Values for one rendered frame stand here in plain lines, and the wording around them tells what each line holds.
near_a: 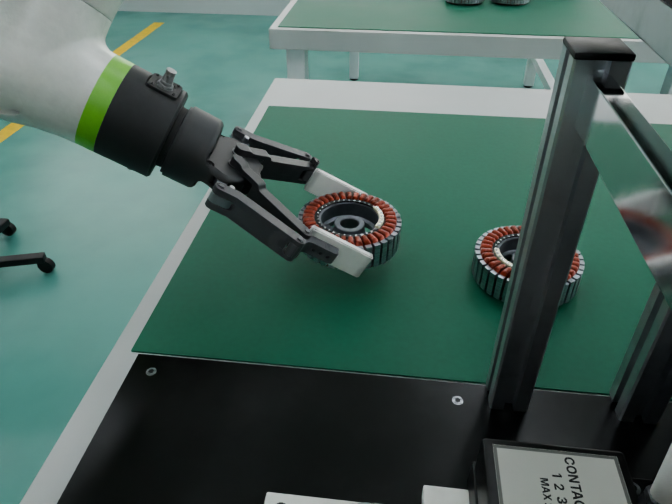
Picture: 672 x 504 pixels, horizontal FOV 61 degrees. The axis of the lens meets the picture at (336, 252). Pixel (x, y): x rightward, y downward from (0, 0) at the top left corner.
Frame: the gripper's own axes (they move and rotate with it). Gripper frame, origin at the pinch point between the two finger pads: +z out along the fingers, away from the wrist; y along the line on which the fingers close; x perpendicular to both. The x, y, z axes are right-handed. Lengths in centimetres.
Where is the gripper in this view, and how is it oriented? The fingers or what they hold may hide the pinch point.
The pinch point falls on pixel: (348, 225)
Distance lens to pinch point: 62.6
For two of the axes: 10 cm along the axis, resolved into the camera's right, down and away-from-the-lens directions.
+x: -5.1, 6.9, 5.1
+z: 8.6, 4.1, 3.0
